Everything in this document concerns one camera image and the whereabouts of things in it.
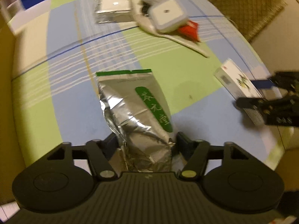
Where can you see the white square box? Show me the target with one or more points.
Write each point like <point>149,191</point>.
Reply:
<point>167,15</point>

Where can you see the black binder clips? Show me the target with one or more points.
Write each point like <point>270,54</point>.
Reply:
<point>144,8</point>

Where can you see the red snack packet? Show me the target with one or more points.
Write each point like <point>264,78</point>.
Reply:
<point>189,31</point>

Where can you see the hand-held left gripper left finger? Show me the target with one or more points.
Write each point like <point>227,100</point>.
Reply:
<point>108,147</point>

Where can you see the brown cardboard box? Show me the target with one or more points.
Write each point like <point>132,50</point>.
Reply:
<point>7,98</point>

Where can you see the silver foil tea bag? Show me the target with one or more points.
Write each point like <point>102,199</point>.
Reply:
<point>130,112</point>

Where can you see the wicker chair back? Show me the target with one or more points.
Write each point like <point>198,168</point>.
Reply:
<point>245,4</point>

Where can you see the plastic-wrapped white box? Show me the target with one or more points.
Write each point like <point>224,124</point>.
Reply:
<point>114,4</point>

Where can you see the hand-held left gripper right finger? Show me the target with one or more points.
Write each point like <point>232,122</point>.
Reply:
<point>185,144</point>

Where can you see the clear plastic bag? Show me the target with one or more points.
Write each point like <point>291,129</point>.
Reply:
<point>186,43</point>

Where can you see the white printed carton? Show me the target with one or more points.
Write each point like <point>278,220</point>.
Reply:
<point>230,74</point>

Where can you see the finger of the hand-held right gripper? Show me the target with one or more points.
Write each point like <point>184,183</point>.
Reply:
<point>261,84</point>
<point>247,102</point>

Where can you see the checked cloth covered desktop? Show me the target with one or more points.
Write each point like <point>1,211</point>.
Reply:
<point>186,86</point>

